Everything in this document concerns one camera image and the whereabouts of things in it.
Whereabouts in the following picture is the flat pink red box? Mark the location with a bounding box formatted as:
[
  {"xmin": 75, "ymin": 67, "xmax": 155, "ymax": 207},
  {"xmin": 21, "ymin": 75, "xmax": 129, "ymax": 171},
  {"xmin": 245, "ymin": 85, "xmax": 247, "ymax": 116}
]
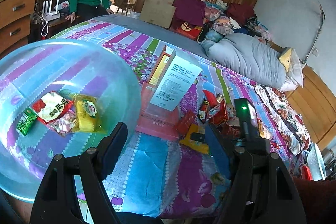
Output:
[{"xmin": 135, "ymin": 82, "xmax": 179, "ymax": 141}]

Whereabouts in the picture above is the white wifi router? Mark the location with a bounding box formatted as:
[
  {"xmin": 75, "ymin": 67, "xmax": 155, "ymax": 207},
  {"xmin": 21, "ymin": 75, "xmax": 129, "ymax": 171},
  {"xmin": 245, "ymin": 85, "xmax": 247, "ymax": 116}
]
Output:
[{"xmin": 42, "ymin": 0, "xmax": 60, "ymax": 22}]

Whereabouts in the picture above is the clear blue plastic basin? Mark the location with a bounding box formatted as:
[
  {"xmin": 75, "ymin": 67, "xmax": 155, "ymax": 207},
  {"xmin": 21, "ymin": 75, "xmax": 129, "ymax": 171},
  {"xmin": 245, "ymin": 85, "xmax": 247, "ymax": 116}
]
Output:
[{"xmin": 1, "ymin": 39, "xmax": 141, "ymax": 202}]

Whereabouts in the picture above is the pink chocolate candy bag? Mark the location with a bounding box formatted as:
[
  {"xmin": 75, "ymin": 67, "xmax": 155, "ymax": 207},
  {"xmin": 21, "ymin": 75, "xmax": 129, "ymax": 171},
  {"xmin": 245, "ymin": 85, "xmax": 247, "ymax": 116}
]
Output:
[{"xmin": 47, "ymin": 110, "xmax": 76, "ymax": 137}]

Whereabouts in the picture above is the long red snack bar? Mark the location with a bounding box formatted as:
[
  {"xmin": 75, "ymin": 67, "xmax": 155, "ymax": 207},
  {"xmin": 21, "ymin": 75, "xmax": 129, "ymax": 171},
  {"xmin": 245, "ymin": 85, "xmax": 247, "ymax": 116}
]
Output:
[{"xmin": 175, "ymin": 110, "xmax": 196, "ymax": 136}]

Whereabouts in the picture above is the white red strawberry snack bag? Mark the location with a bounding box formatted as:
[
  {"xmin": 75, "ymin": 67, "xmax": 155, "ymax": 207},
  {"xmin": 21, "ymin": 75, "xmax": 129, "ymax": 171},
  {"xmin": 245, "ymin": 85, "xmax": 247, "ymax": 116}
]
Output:
[{"xmin": 31, "ymin": 91, "xmax": 73, "ymax": 124}]

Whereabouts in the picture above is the wooden drawer dresser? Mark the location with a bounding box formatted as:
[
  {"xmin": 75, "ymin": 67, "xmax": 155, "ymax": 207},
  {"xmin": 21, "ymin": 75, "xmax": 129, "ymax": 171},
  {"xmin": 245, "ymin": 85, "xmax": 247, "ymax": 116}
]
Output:
[{"xmin": 0, "ymin": 0, "xmax": 35, "ymax": 59}]

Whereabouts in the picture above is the red orange cookie box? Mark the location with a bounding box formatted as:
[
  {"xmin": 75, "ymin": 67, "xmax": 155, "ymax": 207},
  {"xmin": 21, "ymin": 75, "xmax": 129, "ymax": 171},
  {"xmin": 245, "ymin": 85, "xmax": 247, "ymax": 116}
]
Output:
[{"xmin": 147, "ymin": 46, "xmax": 173, "ymax": 86}]

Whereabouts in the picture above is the white tall box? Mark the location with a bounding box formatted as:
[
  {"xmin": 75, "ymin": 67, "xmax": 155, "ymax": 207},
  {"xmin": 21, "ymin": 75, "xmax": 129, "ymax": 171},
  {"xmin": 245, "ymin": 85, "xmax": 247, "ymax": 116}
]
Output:
[{"xmin": 150, "ymin": 48, "xmax": 202, "ymax": 111}]

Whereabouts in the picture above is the grey folded quilt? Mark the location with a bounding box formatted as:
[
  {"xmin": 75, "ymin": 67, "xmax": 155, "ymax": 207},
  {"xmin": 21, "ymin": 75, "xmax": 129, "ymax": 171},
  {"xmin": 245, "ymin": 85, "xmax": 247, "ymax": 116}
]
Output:
[{"xmin": 201, "ymin": 33, "xmax": 286, "ymax": 89}]

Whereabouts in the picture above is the colourful floral bed sheet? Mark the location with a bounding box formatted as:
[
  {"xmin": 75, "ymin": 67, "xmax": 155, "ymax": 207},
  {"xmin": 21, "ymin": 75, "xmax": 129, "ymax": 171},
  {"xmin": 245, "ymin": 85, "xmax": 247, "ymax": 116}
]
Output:
[{"xmin": 56, "ymin": 18, "xmax": 312, "ymax": 219}]

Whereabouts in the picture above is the wooden headboard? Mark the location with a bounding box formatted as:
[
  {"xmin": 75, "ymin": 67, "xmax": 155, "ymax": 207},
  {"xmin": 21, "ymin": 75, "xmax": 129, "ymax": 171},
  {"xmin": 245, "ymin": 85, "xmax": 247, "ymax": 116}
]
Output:
[{"xmin": 285, "ymin": 65, "xmax": 336, "ymax": 150}]

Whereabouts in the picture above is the yellow green snack bag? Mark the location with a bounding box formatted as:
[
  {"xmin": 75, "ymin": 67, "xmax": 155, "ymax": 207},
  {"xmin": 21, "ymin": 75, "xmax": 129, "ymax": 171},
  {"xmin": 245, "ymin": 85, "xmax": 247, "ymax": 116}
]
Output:
[{"xmin": 72, "ymin": 94, "xmax": 105, "ymax": 133}]

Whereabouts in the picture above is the green snack packet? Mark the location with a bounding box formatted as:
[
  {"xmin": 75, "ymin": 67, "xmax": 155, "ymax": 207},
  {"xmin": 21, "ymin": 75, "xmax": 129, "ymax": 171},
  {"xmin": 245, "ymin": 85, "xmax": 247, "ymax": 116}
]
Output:
[{"xmin": 16, "ymin": 107, "xmax": 38, "ymax": 136}]

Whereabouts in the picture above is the yellow black label packet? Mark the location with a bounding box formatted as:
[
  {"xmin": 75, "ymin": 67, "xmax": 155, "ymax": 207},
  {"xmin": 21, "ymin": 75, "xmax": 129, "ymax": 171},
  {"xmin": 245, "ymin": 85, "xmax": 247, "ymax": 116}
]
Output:
[{"xmin": 179, "ymin": 124, "xmax": 210, "ymax": 155}]

